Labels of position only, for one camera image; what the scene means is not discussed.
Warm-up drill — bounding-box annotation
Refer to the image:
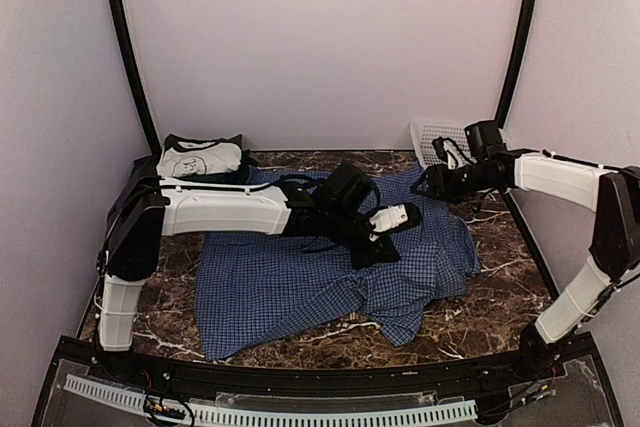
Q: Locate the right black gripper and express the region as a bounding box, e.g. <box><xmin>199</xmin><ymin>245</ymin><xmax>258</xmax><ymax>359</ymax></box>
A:
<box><xmin>411</xmin><ymin>161</ymin><xmax>498</xmax><ymax>204</ymax></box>

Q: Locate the blue checkered shirt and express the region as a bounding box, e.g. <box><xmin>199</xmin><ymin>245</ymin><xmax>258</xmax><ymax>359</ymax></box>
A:
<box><xmin>195</xmin><ymin>164</ymin><xmax>481</xmax><ymax>361</ymax></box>

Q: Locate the white and green raglan shirt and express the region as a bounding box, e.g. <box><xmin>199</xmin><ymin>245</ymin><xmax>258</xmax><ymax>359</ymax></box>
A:
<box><xmin>156</xmin><ymin>134</ymin><xmax>243</xmax><ymax>179</ymax></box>

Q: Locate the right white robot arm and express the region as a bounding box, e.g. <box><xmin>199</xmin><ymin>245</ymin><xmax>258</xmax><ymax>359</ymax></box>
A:
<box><xmin>411</xmin><ymin>145</ymin><xmax>639</xmax><ymax>381</ymax></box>

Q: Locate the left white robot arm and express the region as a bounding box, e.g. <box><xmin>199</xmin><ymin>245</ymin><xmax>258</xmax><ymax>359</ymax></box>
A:
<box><xmin>96</xmin><ymin>165</ymin><xmax>422</xmax><ymax>383</ymax></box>

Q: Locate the white plastic laundry basket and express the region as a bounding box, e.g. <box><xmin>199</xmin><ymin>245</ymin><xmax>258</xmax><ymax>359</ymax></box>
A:
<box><xmin>409</xmin><ymin>119</ymin><xmax>511</xmax><ymax>168</ymax></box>

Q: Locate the dark green plaid garment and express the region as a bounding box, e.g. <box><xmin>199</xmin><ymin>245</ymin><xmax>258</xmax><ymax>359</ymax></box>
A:
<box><xmin>129</xmin><ymin>150</ymin><xmax>256</xmax><ymax>185</ymax></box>

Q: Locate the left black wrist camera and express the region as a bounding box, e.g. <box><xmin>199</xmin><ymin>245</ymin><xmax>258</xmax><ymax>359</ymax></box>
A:
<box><xmin>327</xmin><ymin>162</ymin><xmax>424</xmax><ymax>241</ymax></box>

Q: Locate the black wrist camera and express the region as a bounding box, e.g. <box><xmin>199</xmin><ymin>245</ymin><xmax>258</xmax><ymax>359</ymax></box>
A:
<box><xmin>432</xmin><ymin>120</ymin><xmax>507</xmax><ymax>169</ymax></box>
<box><xmin>327</xmin><ymin>162</ymin><xmax>424</xmax><ymax>241</ymax></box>

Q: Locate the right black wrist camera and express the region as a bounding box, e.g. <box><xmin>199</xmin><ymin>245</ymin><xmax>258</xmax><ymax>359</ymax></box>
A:
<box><xmin>432</xmin><ymin>120</ymin><xmax>507</xmax><ymax>169</ymax></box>

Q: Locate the white slotted cable duct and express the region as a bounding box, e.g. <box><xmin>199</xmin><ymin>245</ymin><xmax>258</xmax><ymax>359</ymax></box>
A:
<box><xmin>63</xmin><ymin>375</ymin><xmax>477</xmax><ymax>426</ymax></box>

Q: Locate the right black frame post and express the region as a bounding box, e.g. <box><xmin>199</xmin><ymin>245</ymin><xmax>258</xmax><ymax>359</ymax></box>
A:
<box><xmin>494</xmin><ymin>0</ymin><xmax>536</xmax><ymax>128</ymax></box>

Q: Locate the black frame post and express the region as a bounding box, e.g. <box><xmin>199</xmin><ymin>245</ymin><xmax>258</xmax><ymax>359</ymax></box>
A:
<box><xmin>494</xmin><ymin>0</ymin><xmax>536</xmax><ymax>128</ymax></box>
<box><xmin>108</xmin><ymin>0</ymin><xmax>162</xmax><ymax>155</ymax></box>

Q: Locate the black curved front rail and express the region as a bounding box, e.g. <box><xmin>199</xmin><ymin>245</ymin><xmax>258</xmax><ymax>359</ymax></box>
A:
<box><xmin>54</xmin><ymin>334</ymin><xmax>601</xmax><ymax>403</ymax></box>

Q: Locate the left black frame post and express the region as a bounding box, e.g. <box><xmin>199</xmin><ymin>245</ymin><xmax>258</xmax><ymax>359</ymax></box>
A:
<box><xmin>108</xmin><ymin>0</ymin><xmax>162</xmax><ymax>155</ymax></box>

